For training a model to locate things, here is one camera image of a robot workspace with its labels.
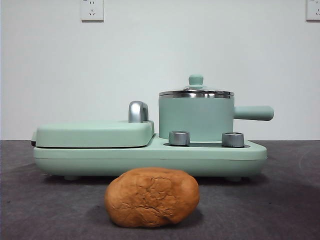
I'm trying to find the glass lid with green knob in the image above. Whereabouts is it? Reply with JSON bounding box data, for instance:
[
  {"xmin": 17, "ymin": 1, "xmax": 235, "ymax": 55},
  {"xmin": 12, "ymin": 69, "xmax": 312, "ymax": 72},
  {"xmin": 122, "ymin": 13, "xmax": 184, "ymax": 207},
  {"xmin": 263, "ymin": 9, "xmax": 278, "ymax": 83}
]
[{"xmin": 158, "ymin": 74, "xmax": 235, "ymax": 98}]

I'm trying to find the brown potato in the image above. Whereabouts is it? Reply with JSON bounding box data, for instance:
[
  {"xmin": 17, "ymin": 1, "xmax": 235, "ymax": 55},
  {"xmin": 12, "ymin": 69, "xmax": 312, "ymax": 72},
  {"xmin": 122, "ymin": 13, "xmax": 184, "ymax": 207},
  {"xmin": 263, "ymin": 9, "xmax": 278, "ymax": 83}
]
[{"xmin": 104, "ymin": 167, "xmax": 201, "ymax": 228}]

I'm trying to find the mint green steamer pot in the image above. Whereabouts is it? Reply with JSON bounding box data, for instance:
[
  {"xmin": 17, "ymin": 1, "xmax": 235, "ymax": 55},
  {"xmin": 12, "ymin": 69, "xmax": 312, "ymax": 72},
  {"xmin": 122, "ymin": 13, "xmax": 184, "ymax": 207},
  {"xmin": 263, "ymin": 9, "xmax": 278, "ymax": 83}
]
[{"xmin": 158, "ymin": 94, "xmax": 275, "ymax": 141}]

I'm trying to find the silver control knob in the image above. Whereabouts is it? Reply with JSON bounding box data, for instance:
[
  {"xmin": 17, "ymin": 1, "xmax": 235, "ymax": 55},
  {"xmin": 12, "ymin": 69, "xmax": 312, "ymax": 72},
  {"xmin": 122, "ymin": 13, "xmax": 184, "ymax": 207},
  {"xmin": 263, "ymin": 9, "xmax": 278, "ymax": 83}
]
[
  {"xmin": 168, "ymin": 130, "xmax": 190, "ymax": 146},
  {"xmin": 221, "ymin": 131, "xmax": 245, "ymax": 148}
]

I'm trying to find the mint green breakfast machine base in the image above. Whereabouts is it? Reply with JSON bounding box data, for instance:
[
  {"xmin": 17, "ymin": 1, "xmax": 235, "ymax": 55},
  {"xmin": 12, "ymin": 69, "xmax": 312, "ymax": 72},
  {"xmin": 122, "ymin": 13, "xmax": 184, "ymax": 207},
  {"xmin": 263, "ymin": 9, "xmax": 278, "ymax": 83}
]
[{"xmin": 33, "ymin": 133, "xmax": 268, "ymax": 181}]

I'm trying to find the mint green hinged griddle cover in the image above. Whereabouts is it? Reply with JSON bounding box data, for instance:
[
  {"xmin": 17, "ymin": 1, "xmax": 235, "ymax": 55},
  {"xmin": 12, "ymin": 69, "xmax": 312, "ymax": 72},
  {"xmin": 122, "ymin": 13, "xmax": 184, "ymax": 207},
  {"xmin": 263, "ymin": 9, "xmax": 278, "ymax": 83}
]
[{"xmin": 31, "ymin": 119, "xmax": 155, "ymax": 149}]

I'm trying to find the chrome griddle cover handle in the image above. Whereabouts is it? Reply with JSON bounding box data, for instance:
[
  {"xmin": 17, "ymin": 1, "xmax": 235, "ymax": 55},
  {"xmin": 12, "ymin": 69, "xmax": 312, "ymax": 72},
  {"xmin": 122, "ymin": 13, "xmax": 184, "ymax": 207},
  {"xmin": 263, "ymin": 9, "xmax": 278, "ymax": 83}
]
[{"xmin": 128, "ymin": 100, "xmax": 150, "ymax": 124}]

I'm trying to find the white wall socket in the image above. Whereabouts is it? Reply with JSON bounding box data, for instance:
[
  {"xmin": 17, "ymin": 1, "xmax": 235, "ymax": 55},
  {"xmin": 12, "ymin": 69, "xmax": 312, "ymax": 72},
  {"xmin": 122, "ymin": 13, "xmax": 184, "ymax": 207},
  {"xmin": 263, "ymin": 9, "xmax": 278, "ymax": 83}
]
[
  {"xmin": 305, "ymin": 0, "xmax": 320, "ymax": 22},
  {"xmin": 80, "ymin": 0, "xmax": 105, "ymax": 23}
]

